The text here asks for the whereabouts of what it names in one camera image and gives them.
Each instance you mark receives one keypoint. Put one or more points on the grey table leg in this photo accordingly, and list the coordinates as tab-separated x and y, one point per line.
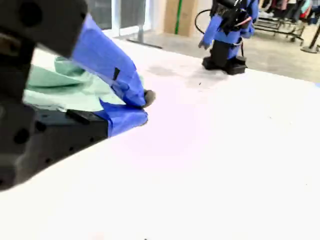
142	37

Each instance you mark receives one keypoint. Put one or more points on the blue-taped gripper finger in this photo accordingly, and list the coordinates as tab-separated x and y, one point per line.
102	52
212	30
80	130

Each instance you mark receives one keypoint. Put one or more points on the white window frame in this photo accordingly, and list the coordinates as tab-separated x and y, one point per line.
117	17

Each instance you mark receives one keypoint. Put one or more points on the black stanchion base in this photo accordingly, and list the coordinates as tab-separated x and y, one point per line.
311	48

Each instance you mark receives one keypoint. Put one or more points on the clothes rack on wheels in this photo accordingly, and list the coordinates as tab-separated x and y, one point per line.
282	22

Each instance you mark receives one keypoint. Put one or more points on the pale green T-shirt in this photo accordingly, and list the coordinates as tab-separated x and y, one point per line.
57	85

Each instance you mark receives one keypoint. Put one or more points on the cardboard box with green stripe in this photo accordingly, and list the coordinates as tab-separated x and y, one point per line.
171	17

